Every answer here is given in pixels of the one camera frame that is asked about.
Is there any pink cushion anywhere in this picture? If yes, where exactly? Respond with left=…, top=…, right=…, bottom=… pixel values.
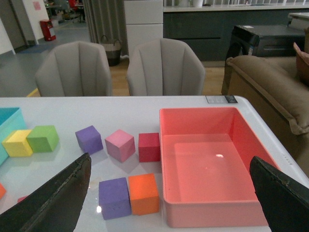
left=293, top=43, right=309, bottom=86

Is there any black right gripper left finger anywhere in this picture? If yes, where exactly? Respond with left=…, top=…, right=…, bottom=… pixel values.
left=0, top=153, right=91, bottom=232

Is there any purple foam block near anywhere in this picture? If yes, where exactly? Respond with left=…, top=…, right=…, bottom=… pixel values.
left=98, top=177, right=132, bottom=220

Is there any red fire extinguisher box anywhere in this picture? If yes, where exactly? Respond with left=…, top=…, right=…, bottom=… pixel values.
left=40, top=19, right=56, bottom=41

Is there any orange foam block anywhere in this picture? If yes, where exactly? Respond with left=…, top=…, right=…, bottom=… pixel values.
left=128, top=174, right=159, bottom=216
left=0, top=183, right=6, bottom=199

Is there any table label sticker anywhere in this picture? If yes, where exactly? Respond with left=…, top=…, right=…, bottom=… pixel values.
left=206, top=95, right=238, bottom=104

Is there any purple foam block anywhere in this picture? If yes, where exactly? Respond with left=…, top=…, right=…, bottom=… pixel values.
left=75, top=126, right=103, bottom=155
left=98, top=177, right=132, bottom=220

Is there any orange foam block near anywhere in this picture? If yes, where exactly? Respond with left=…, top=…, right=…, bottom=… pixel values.
left=128, top=174, right=159, bottom=216

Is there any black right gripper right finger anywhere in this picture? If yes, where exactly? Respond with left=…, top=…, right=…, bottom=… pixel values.
left=249, top=156, right=309, bottom=232

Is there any grey chair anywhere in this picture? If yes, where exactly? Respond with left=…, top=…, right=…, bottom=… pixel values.
left=126, top=38, right=206, bottom=96
left=35, top=41, right=112, bottom=97

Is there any woven basket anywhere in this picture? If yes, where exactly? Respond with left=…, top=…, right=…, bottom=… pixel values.
left=100, top=35, right=122, bottom=67

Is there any red foam block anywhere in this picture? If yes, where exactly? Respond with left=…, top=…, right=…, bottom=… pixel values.
left=138, top=133, right=161, bottom=162
left=17, top=196, right=27, bottom=203

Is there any orange foam block left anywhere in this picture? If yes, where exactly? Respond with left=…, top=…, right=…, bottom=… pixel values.
left=0, top=183, right=6, bottom=199

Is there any grey chair right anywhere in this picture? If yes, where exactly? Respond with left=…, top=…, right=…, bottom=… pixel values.
left=126, top=38, right=206, bottom=96

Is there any purple foam block far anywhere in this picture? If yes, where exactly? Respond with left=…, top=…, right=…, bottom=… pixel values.
left=75, top=126, right=103, bottom=155

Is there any red foam block left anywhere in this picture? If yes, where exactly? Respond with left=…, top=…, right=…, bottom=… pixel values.
left=17, top=196, right=27, bottom=203

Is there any green foam block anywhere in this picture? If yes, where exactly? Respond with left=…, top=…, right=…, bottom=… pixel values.
left=26, top=125, right=59, bottom=153

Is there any brown sofa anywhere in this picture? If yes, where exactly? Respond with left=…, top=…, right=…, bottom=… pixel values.
left=222, top=55, right=309, bottom=174

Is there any dark kitchen counter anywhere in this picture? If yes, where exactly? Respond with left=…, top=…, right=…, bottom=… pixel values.
left=163, top=3, right=309, bottom=61

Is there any pink foam block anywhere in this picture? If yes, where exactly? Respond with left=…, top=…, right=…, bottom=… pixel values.
left=105, top=130, right=136, bottom=163

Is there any grey chair left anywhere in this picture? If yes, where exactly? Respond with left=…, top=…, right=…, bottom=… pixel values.
left=35, top=41, right=112, bottom=97

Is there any pink plastic tray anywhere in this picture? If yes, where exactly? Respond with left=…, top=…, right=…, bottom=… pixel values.
left=160, top=107, right=275, bottom=228

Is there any white cabinet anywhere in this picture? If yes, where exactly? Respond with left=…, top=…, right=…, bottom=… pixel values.
left=124, top=0, right=163, bottom=56

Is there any teal plastic tray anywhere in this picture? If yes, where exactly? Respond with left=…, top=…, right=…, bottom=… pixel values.
left=0, top=107, right=27, bottom=165

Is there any yellow foam block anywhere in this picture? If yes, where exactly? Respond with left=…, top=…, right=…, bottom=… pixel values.
left=1, top=130, right=33, bottom=157

